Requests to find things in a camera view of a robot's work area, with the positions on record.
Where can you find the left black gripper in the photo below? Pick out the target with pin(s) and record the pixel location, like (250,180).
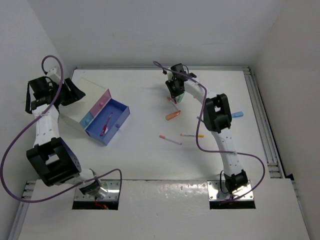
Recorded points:
(74,94)

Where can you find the metal base plate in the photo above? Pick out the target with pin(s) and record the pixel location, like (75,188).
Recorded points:
(218,192)
(109,191)

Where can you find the orange capped marker pen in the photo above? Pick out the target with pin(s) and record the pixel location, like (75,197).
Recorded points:
(173,103)

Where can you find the purple-blue drawer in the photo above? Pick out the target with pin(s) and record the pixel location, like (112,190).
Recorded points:
(120,114)

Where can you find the yellow capped pen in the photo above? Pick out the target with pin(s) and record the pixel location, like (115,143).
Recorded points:
(192,135)

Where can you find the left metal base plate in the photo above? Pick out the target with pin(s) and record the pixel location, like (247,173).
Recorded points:
(109,191)

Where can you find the green correction tape case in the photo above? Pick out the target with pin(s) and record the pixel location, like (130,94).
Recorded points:
(179,98)

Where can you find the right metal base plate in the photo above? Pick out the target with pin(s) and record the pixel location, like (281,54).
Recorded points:
(218,192)

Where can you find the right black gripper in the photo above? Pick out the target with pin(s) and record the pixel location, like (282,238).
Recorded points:
(174,93)

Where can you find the pink drawer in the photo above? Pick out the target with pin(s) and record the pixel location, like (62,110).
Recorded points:
(100,104)

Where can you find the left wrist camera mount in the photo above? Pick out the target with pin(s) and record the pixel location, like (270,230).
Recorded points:
(54,74)

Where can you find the blue correction tape case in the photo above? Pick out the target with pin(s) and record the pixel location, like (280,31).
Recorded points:
(237,114)

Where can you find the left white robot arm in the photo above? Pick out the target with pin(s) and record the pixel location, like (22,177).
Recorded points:
(50,156)

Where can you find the light blue small drawer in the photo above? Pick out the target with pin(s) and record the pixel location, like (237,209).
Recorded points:
(86,120)

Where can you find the red gel pen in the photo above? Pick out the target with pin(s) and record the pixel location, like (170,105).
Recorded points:
(105,127)

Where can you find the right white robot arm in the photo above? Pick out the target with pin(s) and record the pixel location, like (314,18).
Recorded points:
(217,118)

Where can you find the white pen orange cap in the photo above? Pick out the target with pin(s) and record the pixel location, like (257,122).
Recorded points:
(170,140)

